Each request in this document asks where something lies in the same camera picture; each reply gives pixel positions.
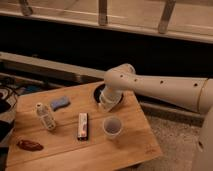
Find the left metal railing post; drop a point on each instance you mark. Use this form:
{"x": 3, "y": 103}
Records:
{"x": 25, "y": 8}

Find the right metal railing post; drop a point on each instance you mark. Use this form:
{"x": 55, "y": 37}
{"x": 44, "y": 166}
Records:
{"x": 166, "y": 15}

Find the blue sponge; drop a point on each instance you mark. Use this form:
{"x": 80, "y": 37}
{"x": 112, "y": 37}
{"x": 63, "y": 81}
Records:
{"x": 59, "y": 103}

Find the wooden table board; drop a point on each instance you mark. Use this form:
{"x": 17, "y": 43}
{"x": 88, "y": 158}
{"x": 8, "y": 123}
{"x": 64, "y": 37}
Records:
{"x": 62, "y": 151}

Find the black round bowl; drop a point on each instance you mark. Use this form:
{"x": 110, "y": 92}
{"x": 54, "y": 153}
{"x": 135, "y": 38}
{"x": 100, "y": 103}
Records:
{"x": 98, "y": 90}

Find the black rectangular candy bar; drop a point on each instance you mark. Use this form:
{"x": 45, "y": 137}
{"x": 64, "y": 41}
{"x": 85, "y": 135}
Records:
{"x": 83, "y": 127}

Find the metal railing post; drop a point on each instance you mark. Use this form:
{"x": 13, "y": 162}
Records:
{"x": 25, "y": 8}
{"x": 166, "y": 15}
{"x": 102, "y": 12}

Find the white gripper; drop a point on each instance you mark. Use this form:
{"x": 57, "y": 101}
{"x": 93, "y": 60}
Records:
{"x": 109, "y": 98}

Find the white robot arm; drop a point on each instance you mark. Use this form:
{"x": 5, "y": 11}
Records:
{"x": 194, "y": 94}

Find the middle metal railing post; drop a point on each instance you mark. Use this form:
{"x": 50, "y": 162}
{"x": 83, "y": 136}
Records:
{"x": 102, "y": 12}

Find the dark red chip bag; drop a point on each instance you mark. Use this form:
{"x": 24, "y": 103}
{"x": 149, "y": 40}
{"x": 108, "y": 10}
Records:
{"x": 29, "y": 145}

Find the clear plastic cup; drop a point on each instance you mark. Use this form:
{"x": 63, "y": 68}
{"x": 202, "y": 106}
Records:
{"x": 112, "y": 127}

